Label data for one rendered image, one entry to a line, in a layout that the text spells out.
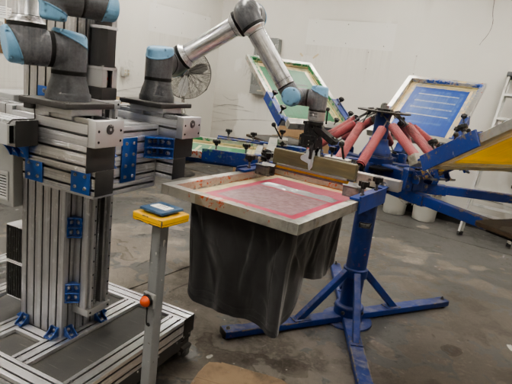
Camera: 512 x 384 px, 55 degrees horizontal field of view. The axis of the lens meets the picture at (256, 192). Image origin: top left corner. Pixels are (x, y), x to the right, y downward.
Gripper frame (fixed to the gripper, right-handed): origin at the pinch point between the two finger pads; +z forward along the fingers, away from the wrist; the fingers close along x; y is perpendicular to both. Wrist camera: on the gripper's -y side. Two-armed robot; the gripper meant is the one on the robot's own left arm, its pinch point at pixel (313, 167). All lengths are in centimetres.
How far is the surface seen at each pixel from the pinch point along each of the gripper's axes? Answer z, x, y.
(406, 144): -11, -58, -22
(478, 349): 106, -107, -74
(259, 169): 5.2, 7.2, 23.4
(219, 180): 8.0, 33.8, 25.5
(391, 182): 2.3, -17.5, -30.3
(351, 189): 4.2, 7.1, -22.1
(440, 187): 14, -98, -35
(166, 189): 8, 64, 27
